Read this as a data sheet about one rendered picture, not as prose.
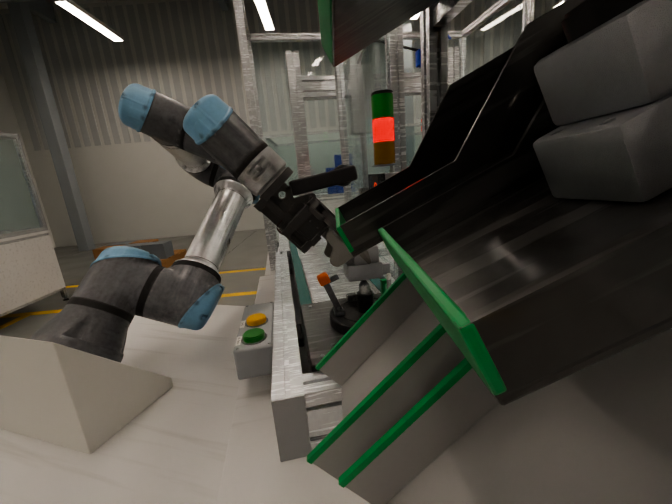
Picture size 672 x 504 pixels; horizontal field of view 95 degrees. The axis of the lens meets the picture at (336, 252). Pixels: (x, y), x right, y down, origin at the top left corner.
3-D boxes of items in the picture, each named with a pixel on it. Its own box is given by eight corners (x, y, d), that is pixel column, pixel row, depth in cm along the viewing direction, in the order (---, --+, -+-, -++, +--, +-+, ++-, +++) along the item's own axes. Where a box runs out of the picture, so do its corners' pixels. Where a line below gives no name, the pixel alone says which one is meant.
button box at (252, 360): (237, 381, 56) (232, 350, 54) (248, 328, 76) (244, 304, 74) (277, 374, 57) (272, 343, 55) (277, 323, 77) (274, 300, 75)
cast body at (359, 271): (349, 282, 55) (346, 244, 53) (344, 275, 59) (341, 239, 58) (393, 276, 56) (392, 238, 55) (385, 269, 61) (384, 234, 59)
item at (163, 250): (94, 274, 511) (87, 250, 501) (124, 261, 588) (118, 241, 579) (167, 267, 513) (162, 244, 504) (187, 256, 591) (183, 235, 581)
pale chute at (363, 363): (347, 488, 26) (306, 461, 25) (343, 385, 39) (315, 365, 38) (616, 238, 21) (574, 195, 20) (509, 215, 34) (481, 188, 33)
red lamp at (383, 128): (377, 141, 69) (375, 117, 68) (370, 143, 74) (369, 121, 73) (398, 139, 70) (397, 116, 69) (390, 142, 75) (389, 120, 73)
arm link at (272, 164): (269, 148, 54) (268, 142, 46) (289, 167, 55) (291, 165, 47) (240, 180, 54) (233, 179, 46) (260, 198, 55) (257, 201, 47)
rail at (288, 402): (280, 462, 43) (270, 396, 41) (278, 276, 129) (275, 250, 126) (319, 453, 44) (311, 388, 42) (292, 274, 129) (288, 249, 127)
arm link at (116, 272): (78, 308, 67) (111, 255, 74) (144, 325, 71) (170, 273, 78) (60, 290, 57) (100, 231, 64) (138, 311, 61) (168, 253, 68)
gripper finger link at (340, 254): (351, 282, 55) (313, 246, 54) (374, 257, 55) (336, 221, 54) (353, 285, 52) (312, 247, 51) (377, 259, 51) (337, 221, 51)
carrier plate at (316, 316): (312, 377, 47) (311, 364, 46) (301, 312, 70) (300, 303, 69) (457, 350, 51) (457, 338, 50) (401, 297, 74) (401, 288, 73)
